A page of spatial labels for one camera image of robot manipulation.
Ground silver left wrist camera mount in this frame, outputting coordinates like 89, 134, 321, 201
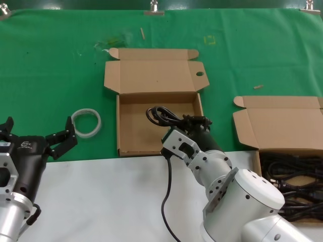
0, 142, 19, 200

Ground translucent white tape roll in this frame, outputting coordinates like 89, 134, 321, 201
71, 107, 103, 139

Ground green table cloth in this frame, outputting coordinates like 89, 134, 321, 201
0, 9, 323, 164

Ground cardboard box of black cables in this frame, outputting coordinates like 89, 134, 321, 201
232, 95, 323, 224

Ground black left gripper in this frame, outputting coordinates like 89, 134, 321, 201
0, 115, 78, 203

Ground tangled black power cables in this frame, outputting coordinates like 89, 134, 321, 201
259, 152, 323, 223

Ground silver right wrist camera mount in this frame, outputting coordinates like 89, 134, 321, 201
161, 128, 203, 167

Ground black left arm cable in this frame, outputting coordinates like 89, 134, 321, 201
26, 203, 42, 227

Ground open brown cardboard box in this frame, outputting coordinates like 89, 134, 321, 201
103, 47, 210, 158

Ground silver binder clip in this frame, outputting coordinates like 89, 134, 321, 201
0, 3, 12, 21
143, 0, 166, 17
299, 0, 321, 15

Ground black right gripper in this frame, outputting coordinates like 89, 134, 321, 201
181, 114, 225, 154

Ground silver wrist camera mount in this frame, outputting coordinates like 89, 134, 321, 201
161, 128, 203, 167
0, 142, 19, 200

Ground black power cable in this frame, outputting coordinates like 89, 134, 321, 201
146, 106, 193, 127

